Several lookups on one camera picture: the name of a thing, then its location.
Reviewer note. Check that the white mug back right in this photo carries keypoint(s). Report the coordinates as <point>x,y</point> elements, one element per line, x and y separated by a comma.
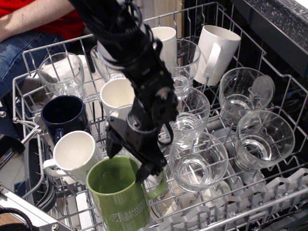
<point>218,46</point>

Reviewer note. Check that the clear glass centre front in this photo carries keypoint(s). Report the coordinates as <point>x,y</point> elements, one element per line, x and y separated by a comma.
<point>122,112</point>

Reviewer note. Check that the green ceramic mug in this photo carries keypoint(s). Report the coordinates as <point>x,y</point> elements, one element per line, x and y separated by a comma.
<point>122,203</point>

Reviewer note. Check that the clear glass back left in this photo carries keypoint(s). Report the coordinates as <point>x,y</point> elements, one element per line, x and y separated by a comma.
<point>63,74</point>

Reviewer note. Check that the dark speckled countertop edge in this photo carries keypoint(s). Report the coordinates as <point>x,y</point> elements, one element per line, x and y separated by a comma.
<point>282,24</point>

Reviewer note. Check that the person forearm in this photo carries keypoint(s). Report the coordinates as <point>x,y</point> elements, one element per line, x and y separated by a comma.
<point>33,15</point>

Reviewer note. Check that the tall white mug back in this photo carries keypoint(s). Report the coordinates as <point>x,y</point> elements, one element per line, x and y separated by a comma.
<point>167,35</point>

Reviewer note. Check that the clear glass right back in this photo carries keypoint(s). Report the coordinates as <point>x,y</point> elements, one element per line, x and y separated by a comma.
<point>241,91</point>

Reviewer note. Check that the grey plastic tine row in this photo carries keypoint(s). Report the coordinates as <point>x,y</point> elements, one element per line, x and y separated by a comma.
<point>231,212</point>

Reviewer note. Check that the white mug front left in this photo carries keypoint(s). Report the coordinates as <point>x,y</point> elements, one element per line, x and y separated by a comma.
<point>74,155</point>

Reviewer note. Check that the tall clear glass back centre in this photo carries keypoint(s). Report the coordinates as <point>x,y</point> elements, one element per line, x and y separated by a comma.
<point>187,61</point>

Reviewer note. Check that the clear glass front middle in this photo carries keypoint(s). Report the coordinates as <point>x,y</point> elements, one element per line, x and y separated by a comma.
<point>198,161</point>

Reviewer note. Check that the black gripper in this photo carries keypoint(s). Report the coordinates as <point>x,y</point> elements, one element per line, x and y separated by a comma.
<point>138,134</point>

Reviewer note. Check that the dark blue mug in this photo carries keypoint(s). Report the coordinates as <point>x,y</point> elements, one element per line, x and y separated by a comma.
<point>65,114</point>

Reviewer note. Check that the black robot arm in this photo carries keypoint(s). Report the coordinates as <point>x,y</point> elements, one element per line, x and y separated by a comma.
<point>126,43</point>

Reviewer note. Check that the clear glass centre middle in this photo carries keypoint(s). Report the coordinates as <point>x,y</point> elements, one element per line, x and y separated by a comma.
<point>193,113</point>

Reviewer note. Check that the red shirt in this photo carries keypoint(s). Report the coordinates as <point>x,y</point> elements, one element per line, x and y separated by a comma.
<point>68,26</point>

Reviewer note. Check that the blue jeans leg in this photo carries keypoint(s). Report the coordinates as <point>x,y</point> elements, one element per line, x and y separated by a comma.
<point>12,61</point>

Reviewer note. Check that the white mug centre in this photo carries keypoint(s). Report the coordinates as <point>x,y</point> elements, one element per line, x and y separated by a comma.
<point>116,93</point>

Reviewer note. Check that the clear glass right front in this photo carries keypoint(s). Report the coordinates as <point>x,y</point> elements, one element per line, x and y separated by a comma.
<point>262,139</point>

